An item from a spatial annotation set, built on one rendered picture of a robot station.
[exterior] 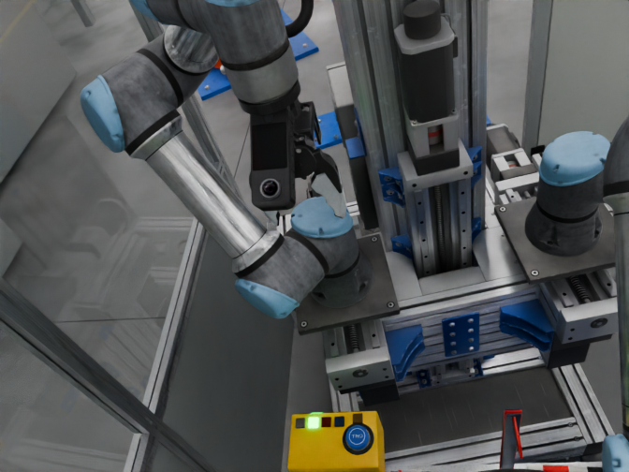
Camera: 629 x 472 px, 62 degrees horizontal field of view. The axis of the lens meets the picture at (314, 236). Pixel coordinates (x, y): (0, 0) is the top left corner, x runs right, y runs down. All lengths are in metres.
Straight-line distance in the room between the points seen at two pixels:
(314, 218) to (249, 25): 0.55
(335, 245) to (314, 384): 1.31
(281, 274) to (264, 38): 0.52
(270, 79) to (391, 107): 0.53
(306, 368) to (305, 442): 1.32
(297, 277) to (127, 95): 0.43
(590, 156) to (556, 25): 1.08
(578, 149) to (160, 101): 0.76
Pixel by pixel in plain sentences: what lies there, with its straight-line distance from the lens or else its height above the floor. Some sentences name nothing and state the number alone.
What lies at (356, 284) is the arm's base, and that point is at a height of 1.09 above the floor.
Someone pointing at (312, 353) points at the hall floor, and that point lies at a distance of 2.33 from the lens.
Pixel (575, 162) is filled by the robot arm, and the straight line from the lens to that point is 1.08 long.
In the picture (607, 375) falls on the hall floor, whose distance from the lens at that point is 2.28.
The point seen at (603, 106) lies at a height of 0.58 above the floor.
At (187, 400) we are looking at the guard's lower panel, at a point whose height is 0.86.
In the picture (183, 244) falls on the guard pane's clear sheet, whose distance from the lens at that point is 1.43.
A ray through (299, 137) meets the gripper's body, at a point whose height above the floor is 1.62.
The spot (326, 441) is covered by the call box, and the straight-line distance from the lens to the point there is 1.00.
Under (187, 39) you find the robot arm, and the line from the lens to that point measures 0.90.
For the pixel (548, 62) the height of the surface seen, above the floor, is 0.81.
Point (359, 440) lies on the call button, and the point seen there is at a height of 1.08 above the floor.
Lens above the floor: 1.99
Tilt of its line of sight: 47 degrees down
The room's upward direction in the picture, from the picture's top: 19 degrees counter-clockwise
